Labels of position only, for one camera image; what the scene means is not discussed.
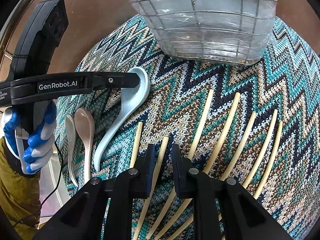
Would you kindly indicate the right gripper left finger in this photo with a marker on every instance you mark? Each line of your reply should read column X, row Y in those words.
column 102, row 209

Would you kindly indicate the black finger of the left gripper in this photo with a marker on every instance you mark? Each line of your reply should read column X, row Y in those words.
column 52, row 86

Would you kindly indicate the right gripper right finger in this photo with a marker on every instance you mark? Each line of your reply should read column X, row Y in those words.
column 222, row 209

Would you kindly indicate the bamboo chopstick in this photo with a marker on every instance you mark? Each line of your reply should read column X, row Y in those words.
column 136, row 144
column 262, row 151
column 190, row 156
column 226, row 172
column 154, row 180
column 209, row 164
column 270, row 162

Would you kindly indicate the white ceramic spoon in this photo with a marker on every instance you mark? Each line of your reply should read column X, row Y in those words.
column 71, row 139

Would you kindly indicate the pink beige ceramic spoon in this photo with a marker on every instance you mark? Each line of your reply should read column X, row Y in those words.
column 85, row 128

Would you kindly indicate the light blue ceramic soup spoon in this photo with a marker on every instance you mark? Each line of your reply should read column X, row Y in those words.
column 131, row 100

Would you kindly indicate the olive green sleeve forearm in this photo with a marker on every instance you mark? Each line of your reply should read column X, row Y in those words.
column 20, row 194

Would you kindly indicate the blue white gloved left hand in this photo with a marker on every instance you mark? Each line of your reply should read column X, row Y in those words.
column 29, row 154

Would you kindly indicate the wire utensil basket plastic liner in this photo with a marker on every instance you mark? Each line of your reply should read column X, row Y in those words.
column 235, row 32

